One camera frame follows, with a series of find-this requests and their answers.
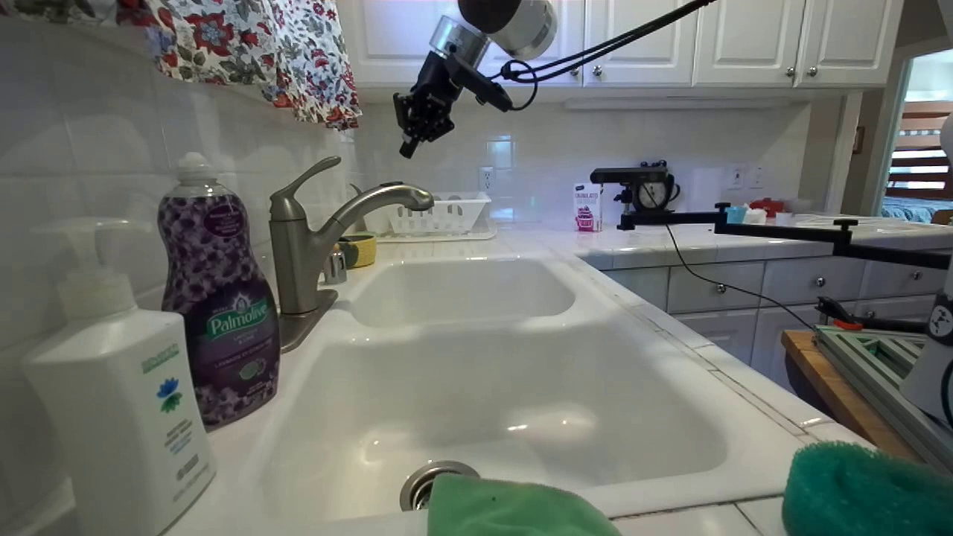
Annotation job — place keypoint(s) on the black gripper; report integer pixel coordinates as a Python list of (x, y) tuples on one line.
[(443, 85)]

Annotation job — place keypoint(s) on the grey robot mounting platform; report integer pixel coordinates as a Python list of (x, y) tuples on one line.
[(874, 368)]

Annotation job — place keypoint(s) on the purple dish soap bottle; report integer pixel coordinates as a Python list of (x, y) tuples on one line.
[(224, 327)]

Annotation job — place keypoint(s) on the metal sink drain strainer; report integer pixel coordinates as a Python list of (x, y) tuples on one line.
[(421, 484)]

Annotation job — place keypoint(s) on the small red item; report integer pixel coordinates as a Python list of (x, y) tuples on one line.
[(769, 205)]

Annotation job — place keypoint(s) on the white upper cabinets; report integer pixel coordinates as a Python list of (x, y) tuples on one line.
[(745, 38)]

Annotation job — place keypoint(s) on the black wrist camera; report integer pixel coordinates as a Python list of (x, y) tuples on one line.
[(483, 86)]

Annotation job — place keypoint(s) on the floral fabric curtain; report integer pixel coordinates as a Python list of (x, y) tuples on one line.
[(269, 49)]

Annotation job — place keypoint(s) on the white cabinets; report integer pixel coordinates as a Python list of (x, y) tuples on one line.
[(745, 38), (717, 286)]

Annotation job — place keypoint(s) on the yellow sponge holder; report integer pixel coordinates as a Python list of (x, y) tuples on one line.
[(361, 251)]

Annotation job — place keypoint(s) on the white pump soap bottle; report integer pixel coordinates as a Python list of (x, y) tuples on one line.
[(122, 417)]

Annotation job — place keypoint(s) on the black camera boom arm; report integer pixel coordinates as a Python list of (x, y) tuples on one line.
[(845, 239)]

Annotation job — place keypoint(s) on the white double kitchen sink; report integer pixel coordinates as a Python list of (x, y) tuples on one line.
[(518, 396)]

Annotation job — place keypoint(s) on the white lower cabinets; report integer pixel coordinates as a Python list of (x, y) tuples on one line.
[(717, 286)]

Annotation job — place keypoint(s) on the grey metal faucet spout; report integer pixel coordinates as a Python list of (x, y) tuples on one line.
[(299, 269)]

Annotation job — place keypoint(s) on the green cloth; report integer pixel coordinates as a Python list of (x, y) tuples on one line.
[(507, 510)]

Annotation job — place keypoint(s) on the chrome sink air gap cap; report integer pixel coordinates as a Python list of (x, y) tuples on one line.
[(335, 265)]

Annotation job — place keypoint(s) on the wooden cart top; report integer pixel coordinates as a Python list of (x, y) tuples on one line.
[(836, 387)]

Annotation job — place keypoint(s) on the small teal item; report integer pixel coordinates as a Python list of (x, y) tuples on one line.
[(738, 213)]

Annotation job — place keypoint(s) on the white plastic basket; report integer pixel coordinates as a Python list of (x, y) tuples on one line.
[(448, 213)]

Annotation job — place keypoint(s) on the pink and white bottle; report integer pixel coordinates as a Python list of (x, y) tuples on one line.
[(589, 210)]

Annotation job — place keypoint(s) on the teal towel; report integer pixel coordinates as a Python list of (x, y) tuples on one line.
[(865, 493)]

